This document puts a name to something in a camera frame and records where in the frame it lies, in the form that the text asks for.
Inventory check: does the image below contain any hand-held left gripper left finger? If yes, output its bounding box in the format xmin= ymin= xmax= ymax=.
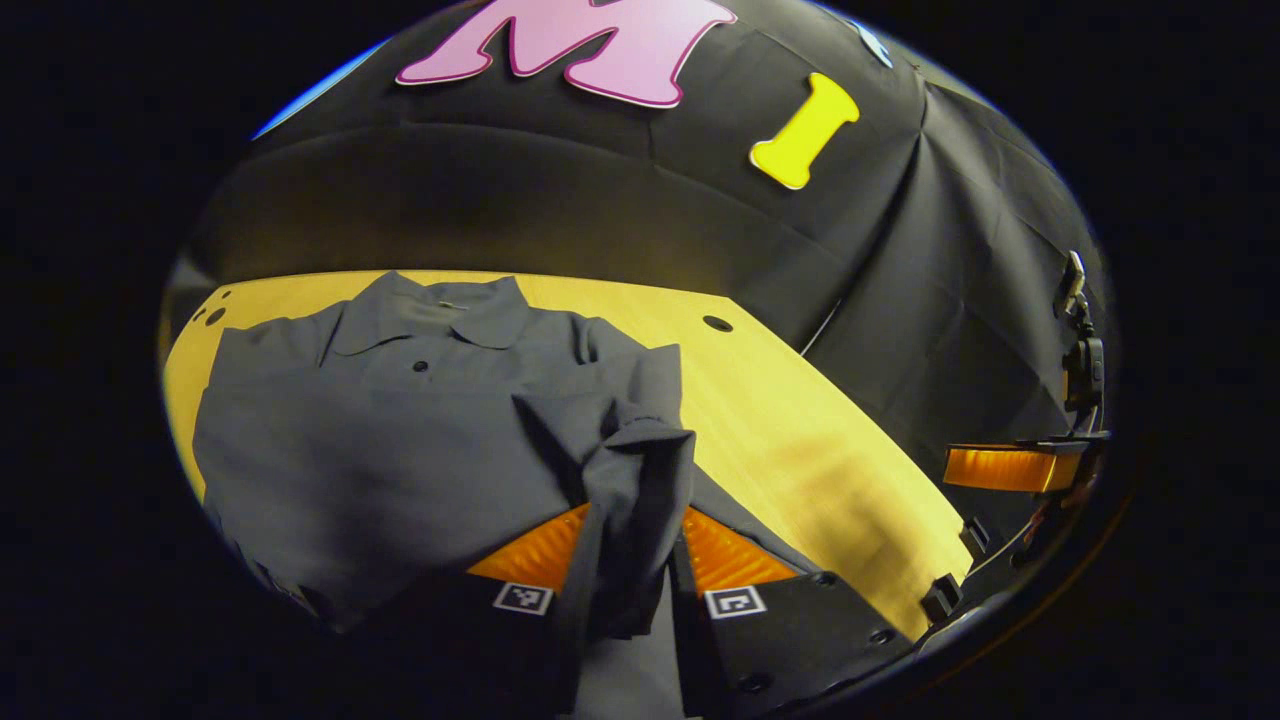
xmin=350 ymin=503 xmax=593 ymax=720

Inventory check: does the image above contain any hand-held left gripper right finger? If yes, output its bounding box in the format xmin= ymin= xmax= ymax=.
xmin=672 ymin=505 xmax=916 ymax=720

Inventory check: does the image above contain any grey collared shirt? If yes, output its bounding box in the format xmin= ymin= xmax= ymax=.
xmin=192 ymin=270 xmax=821 ymax=720

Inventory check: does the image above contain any black backdrop cloth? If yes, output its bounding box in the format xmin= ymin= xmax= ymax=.
xmin=165 ymin=0 xmax=1116 ymax=621

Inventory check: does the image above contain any thin white cable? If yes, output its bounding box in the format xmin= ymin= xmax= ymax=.
xmin=798 ymin=298 xmax=843 ymax=357

